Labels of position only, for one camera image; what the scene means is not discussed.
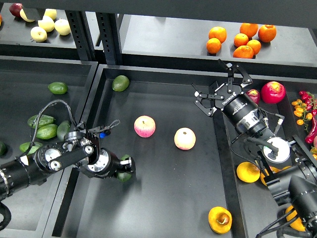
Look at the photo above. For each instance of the pale pink apple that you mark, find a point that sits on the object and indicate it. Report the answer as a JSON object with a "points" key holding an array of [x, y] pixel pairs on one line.
{"points": [[184, 138]]}

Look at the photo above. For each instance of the yellow pear middle right tray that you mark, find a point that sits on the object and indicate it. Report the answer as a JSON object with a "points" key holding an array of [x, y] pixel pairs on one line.
{"points": [[263, 177]]}

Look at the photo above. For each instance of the green avocado tray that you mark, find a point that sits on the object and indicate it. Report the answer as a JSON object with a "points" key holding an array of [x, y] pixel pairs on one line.
{"points": [[44, 120], [58, 88], [47, 132], [24, 147]]}

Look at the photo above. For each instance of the dark green avocado upright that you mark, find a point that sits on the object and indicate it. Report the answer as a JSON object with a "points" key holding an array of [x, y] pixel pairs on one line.
{"points": [[63, 129]]}

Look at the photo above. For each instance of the cherry tomato bunch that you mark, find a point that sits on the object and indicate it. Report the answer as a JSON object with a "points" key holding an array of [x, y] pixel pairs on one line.
{"points": [[305, 108]]}

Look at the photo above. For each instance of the small orange centre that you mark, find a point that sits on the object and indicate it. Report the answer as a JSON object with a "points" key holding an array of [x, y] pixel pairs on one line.
{"points": [[240, 40]]}

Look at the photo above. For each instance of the orange lower left of group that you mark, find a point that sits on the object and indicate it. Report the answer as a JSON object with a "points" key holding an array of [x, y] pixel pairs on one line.
{"points": [[213, 45]]}

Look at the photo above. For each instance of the orange front of group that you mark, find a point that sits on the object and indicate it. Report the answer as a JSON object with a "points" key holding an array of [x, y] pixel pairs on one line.
{"points": [[245, 52]]}

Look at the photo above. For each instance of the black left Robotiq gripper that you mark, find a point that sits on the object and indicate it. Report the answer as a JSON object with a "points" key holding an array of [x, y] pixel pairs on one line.
{"points": [[106, 165]]}

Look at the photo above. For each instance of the green avocado at tray corner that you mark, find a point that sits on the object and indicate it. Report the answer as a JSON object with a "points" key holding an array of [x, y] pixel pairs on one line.
{"points": [[120, 83]]}

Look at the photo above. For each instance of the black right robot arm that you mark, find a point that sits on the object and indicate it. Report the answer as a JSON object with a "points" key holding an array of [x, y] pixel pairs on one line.
{"points": [[290, 171]]}

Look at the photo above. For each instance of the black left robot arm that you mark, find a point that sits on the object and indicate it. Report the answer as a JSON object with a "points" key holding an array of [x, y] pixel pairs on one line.
{"points": [[80, 148]]}

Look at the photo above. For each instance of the orange top centre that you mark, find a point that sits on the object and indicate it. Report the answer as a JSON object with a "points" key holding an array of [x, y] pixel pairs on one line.
{"points": [[249, 29]]}

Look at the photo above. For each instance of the black perforated shelf post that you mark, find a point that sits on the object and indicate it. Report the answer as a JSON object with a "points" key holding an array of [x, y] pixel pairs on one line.
{"points": [[109, 26]]}

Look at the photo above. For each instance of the large red apple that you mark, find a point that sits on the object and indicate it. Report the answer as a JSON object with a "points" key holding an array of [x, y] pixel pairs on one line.
{"points": [[273, 92]]}

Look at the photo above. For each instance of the red chili pepper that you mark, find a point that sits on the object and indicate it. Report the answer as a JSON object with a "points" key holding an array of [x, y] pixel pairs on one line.
{"points": [[313, 132]]}

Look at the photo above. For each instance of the pink red apple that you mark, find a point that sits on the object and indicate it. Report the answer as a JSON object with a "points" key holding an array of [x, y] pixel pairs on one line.
{"points": [[144, 126]]}

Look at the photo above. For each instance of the black centre tray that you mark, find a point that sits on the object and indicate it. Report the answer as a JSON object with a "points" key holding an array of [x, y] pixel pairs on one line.
{"points": [[162, 199]]}

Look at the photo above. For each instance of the orange top right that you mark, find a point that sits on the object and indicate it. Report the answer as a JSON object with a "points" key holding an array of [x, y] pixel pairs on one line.
{"points": [[267, 33]]}

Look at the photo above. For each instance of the pale yellow pear front left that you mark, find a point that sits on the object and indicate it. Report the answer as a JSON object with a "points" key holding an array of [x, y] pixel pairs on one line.
{"points": [[38, 34]]}

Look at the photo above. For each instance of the pale yellow pear centre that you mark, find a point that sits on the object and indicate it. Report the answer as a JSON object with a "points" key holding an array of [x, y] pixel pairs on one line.
{"points": [[46, 23]]}

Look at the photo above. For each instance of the pale yellow pear back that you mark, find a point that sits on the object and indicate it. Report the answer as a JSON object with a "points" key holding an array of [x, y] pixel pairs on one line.
{"points": [[52, 13]]}

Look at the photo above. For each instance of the small dark red apple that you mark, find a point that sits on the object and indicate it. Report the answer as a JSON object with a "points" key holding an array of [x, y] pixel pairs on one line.
{"points": [[254, 95]]}

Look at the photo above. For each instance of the orange top left of group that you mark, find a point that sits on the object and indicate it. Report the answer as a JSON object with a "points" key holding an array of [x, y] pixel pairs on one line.
{"points": [[218, 32]]}

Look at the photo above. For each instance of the orange of group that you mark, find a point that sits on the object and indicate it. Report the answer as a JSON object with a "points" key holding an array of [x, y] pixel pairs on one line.
{"points": [[213, 45], [245, 52], [218, 32]]}

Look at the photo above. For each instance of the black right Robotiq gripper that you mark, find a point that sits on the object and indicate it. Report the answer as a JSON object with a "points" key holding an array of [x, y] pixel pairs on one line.
{"points": [[235, 104]]}

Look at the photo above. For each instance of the green avocado lower left tray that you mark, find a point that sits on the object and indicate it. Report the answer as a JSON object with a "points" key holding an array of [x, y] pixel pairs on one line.
{"points": [[24, 147]]}

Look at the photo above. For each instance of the yellow pear with long stem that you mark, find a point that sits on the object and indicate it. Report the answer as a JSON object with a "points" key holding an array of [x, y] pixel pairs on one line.
{"points": [[248, 172]]}

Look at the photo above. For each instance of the orange lower right small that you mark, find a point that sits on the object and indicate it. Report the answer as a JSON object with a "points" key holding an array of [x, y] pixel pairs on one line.
{"points": [[255, 45]]}

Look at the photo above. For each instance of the green avocado upper left tray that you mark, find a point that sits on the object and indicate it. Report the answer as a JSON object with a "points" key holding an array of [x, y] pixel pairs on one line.
{"points": [[58, 88]]}

